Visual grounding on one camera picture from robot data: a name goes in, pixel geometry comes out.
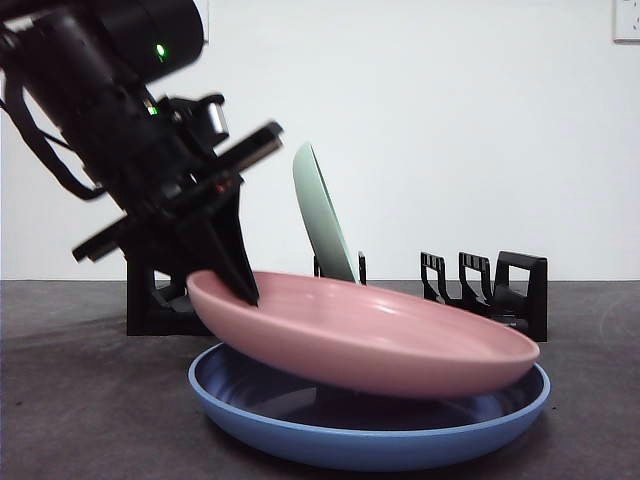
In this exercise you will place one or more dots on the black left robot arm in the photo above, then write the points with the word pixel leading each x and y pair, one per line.
pixel 90 100

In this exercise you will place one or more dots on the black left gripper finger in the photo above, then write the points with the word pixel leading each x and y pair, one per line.
pixel 235 250
pixel 195 245

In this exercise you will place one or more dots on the white wall socket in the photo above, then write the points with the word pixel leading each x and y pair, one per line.
pixel 627 20

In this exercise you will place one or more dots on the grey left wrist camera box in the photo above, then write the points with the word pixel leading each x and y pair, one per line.
pixel 216 120

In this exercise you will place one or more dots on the blue round plate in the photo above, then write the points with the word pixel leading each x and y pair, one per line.
pixel 350 440

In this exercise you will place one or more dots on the black plastic plate rack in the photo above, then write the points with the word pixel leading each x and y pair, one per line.
pixel 530 300

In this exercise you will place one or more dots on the pink round plate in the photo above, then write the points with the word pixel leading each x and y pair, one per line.
pixel 360 350

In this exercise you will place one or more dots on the green round plate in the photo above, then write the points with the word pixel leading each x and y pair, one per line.
pixel 320 215

